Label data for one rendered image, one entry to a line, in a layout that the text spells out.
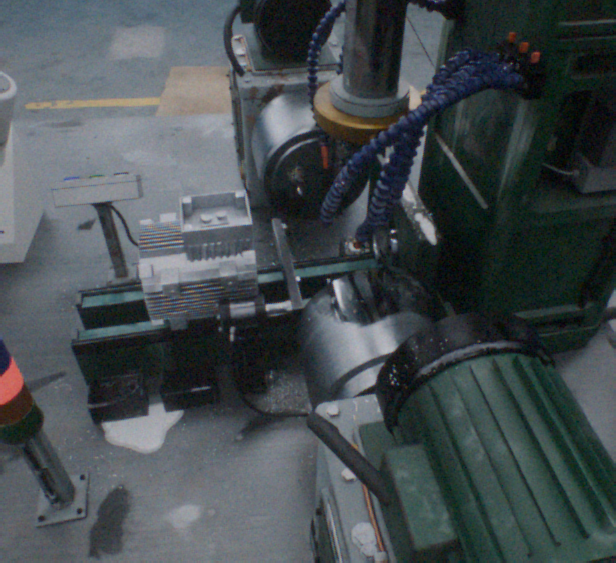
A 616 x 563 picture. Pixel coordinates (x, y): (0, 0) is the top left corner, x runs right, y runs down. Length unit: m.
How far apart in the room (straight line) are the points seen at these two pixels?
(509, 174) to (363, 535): 0.56
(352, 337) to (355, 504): 0.24
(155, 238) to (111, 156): 0.85
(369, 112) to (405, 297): 0.29
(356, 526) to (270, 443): 0.49
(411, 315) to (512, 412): 0.34
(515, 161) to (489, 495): 0.56
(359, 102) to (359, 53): 0.07
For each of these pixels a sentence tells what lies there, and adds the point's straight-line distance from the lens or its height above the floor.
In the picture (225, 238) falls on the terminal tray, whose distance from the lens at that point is 1.05.
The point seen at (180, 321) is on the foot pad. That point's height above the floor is 0.98.
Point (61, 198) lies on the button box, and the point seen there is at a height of 1.06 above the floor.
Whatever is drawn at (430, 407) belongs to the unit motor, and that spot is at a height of 1.33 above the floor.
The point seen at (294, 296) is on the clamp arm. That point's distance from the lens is 1.06.
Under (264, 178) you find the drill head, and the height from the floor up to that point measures 1.05.
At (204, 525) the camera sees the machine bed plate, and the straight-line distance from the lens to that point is 1.10.
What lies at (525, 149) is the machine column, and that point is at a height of 1.33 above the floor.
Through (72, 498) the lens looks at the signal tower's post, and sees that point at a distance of 1.16.
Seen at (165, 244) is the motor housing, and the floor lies 1.10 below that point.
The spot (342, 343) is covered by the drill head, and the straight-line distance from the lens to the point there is 0.85.
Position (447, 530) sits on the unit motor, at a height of 1.31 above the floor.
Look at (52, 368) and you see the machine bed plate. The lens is 1.35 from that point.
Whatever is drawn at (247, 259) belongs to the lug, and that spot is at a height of 1.08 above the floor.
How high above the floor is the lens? 1.80
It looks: 41 degrees down
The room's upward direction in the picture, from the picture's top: 1 degrees clockwise
